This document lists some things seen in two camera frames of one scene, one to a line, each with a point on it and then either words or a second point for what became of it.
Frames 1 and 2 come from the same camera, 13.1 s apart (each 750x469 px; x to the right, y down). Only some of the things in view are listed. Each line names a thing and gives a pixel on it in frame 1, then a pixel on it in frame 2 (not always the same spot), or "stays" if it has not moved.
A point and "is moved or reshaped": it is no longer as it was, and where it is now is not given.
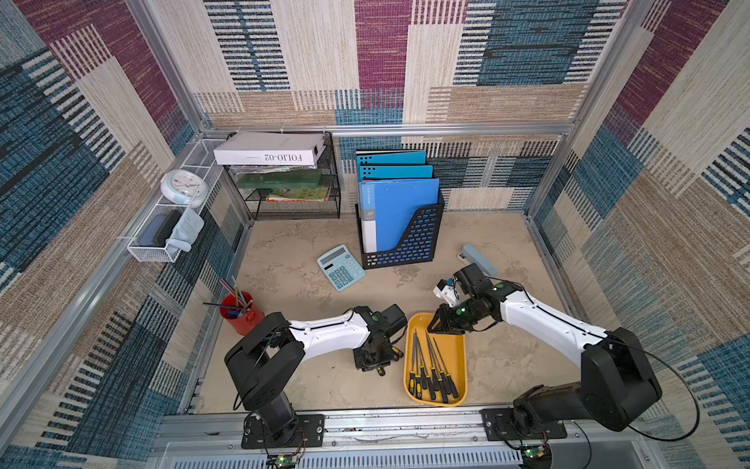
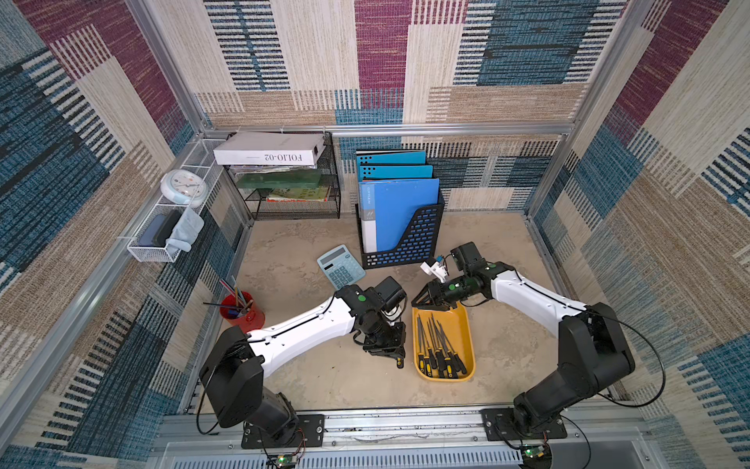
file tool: [418, 382] → [428, 366]
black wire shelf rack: [275, 192] stays
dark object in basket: [159, 229] stays
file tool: [428, 376] → [448, 364]
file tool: [428, 377] → [438, 353]
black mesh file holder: [418, 246] stays
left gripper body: [382, 357] → [385, 339]
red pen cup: [245, 319] stays
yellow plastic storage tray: [435, 363] is moved or reshaped
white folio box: [270, 149] stays
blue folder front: [388, 208] stays
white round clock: [184, 187] stays
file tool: [412, 376] → [421, 356]
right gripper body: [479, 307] → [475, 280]
